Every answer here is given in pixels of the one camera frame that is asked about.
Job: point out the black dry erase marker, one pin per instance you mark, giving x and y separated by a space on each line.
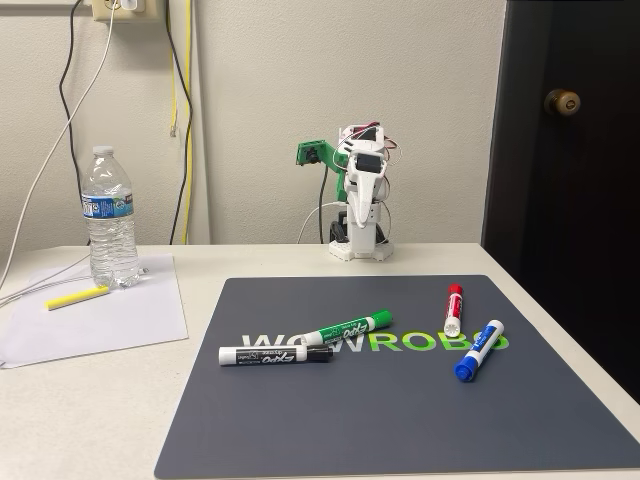
270 355

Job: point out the clear plastic water bottle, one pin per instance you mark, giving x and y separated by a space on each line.
111 230

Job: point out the white paper sheet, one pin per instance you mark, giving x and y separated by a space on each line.
100 330

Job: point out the green camera mount with camera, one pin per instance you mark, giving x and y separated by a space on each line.
330 154

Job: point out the brass door knob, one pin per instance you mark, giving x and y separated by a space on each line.
562 102

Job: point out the blue dry erase marker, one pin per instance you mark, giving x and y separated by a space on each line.
479 350

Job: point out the yellow highlighter stick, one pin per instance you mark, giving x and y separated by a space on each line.
77 298

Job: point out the beige wall outlet plate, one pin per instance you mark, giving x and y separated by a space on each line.
102 11

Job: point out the green dry erase marker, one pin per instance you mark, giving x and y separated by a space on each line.
350 327

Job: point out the dark brown door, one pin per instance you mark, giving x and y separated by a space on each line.
575 200

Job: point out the white plug adapter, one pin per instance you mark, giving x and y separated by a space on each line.
132 4

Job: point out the red dry erase marker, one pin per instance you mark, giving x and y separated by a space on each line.
454 310

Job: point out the dark grey mat with lettering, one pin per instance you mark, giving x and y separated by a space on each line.
360 415

